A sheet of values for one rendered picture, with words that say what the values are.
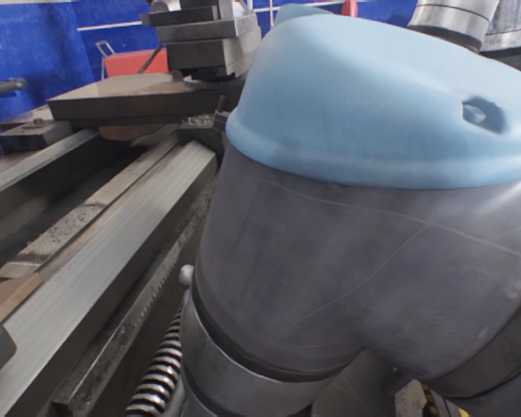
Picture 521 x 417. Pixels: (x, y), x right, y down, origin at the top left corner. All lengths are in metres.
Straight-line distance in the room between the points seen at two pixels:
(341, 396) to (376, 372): 0.03
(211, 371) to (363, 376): 0.10
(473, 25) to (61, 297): 0.53
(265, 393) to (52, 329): 0.29
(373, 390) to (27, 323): 0.32
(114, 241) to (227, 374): 0.36
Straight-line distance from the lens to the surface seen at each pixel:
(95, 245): 0.49
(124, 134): 0.99
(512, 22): 0.78
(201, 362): 0.18
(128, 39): 5.63
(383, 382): 0.25
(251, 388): 0.17
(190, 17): 0.79
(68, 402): 0.45
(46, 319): 0.43
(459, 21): 0.50
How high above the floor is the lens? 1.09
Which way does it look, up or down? 29 degrees down
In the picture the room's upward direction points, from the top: 6 degrees counter-clockwise
